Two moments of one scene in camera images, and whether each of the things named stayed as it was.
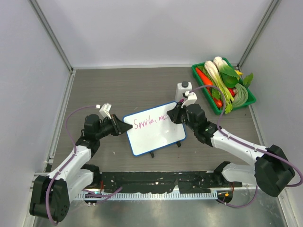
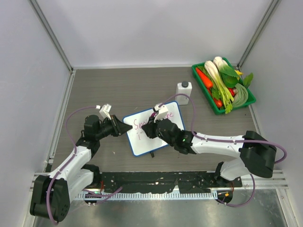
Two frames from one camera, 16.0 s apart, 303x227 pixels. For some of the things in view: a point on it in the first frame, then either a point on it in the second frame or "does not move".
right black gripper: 174,114 to 149,128
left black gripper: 118,126 does not move
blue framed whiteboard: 152,129 does not move
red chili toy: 218,103 does not move
